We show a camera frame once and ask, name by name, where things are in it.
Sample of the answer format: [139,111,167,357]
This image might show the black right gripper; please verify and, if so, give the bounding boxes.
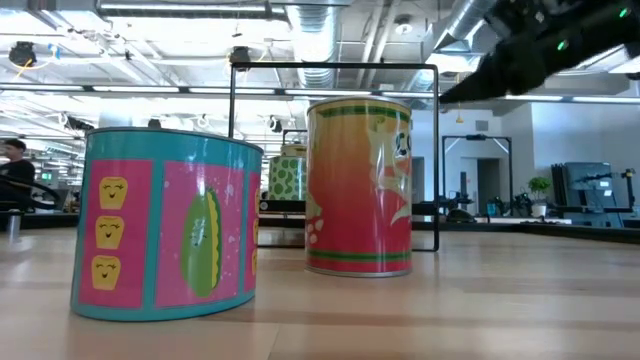
[438,0,640,105]

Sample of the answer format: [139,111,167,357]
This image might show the green dotted peas can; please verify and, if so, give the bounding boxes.
[268,154,308,202]

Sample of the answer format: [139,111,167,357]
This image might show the long ceiling light strip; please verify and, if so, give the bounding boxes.
[499,93,640,105]
[0,83,437,98]

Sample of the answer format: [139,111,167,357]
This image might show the green potted plant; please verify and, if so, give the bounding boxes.
[527,175,553,219]

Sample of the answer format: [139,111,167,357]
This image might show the black folded panels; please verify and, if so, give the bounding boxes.
[550,161,637,229]

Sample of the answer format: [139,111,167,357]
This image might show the wooden top workbench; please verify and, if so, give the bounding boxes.
[479,214,640,227]

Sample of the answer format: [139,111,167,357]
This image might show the teal pink corn can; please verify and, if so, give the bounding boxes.
[69,126,265,323]

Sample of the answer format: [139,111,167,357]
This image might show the person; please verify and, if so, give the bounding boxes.
[0,138,38,212]

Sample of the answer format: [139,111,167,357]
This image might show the silver smooth ventilation duct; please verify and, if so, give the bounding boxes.
[423,0,502,52]

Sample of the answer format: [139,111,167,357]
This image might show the black metal rig frame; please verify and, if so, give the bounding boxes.
[441,133,514,217]

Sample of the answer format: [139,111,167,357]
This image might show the black table edge rail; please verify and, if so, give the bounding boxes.
[0,199,640,246]

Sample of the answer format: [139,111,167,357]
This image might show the silver ribbed ventilation duct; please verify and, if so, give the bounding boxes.
[286,0,345,92]

